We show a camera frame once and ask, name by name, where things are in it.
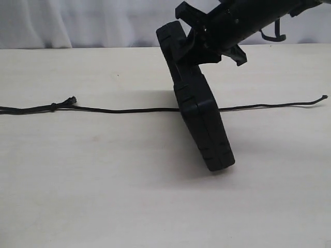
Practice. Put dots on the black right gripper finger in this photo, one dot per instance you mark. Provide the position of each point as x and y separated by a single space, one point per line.
208 54
186 51

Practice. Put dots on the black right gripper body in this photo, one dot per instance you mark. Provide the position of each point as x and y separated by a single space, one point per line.
227 25

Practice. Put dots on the black plastic case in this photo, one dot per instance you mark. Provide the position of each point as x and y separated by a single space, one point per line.
196 102

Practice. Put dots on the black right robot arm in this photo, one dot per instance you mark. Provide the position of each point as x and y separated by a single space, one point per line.
281 8

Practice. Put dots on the white curtain backdrop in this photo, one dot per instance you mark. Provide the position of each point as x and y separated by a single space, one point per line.
108 24

